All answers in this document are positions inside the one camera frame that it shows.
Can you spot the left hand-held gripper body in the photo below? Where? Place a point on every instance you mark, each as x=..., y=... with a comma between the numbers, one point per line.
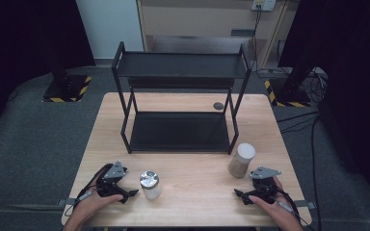
x=113, y=171

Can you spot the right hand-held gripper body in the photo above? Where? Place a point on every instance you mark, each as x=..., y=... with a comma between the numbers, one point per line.
x=265, y=186

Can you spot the white-lid jar with brown powder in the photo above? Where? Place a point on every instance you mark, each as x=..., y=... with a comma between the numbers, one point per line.
x=242, y=157

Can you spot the black two-tier shelf rack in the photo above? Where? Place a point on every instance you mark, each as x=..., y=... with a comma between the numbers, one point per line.
x=179, y=64

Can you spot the person's right hand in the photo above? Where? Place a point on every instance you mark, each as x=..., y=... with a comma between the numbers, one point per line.
x=277, y=210

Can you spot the person's left hand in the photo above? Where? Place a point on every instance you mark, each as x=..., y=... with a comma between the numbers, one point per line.
x=90, y=205

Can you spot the silver-lid jar with white powder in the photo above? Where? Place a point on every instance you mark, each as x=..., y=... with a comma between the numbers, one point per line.
x=150, y=186

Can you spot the round dark table grommet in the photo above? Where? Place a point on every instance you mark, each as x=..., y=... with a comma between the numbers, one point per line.
x=218, y=106

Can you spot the black stand with hazard-striped base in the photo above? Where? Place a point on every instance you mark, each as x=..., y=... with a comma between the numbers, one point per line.
x=290, y=94
x=66, y=88

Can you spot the black curtain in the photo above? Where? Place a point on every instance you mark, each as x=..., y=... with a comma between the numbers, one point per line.
x=19, y=38
x=356, y=64

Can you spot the beige cabinet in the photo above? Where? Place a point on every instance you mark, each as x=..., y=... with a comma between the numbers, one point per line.
x=199, y=22

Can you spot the grey table bracket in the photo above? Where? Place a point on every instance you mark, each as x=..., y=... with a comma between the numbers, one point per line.
x=66, y=202
x=305, y=204

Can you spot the white wall socket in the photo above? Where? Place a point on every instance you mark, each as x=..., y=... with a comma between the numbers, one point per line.
x=264, y=4

